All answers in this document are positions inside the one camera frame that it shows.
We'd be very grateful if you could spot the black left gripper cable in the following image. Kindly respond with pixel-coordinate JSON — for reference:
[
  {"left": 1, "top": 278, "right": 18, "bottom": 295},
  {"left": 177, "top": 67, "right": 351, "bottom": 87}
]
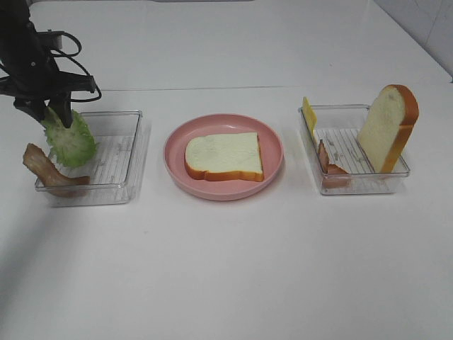
[{"left": 49, "top": 33, "right": 103, "bottom": 103}]

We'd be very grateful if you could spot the right clear plastic container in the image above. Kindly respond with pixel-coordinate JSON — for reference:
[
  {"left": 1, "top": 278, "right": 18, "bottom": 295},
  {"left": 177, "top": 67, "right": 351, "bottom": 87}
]
[{"left": 299, "top": 104, "right": 411, "bottom": 196}]

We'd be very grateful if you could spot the pink round plate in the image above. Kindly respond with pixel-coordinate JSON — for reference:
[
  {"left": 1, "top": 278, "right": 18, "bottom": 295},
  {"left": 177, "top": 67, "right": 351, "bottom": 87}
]
[{"left": 164, "top": 113, "right": 284, "bottom": 201}]

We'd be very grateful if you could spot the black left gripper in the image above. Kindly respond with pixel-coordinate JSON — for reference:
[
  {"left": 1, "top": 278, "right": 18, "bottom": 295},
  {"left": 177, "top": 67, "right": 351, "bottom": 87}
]
[{"left": 1, "top": 1, "right": 96, "bottom": 128}]

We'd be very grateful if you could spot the white bread slice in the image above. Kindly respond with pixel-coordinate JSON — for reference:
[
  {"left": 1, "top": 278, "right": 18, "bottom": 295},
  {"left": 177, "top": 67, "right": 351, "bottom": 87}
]
[
  {"left": 185, "top": 132, "right": 264, "bottom": 182},
  {"left": 357, "top": 84, "right": 419, "bottom": 173}
]

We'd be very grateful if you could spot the yellow cheese slice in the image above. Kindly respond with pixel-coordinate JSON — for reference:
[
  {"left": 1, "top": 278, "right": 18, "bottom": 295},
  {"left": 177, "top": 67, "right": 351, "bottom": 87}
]
[{"left": 302, "top": 96, "right": 317, "bottom": 138}]

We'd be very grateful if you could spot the brown bacon strip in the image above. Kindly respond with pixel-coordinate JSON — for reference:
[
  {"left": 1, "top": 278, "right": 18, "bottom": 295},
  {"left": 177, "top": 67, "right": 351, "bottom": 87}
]
[{"left": 23, "top": 143, "right": 90, "bottom": 187}]

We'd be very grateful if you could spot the pink bacon strip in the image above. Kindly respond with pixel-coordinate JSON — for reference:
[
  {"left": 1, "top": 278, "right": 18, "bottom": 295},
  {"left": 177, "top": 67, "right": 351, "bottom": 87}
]
[{"left": 318, "top": 140, "right": 350, "bottom": 188}]

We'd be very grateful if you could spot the green lettuce leaf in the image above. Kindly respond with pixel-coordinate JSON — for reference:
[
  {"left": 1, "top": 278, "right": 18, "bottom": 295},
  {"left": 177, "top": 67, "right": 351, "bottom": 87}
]
[{"left": 41, "top": 107, "right": 97, "bottom": 168}]

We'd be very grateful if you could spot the clear plastic container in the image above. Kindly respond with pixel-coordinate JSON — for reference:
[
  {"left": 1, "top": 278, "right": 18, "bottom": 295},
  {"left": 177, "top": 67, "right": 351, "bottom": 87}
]
[
  {"left": 299, "top": 104, "right": 411, "bottom": 196},
  {"left": 35, "top": 110, "right": 150, "bottom": 207}
]

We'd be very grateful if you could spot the left clear plastic container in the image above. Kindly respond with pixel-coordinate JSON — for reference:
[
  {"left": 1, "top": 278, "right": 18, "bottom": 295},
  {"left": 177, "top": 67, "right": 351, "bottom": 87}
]
[{"left": 35, "top": 110, "right": 150, "bottom": 207}]

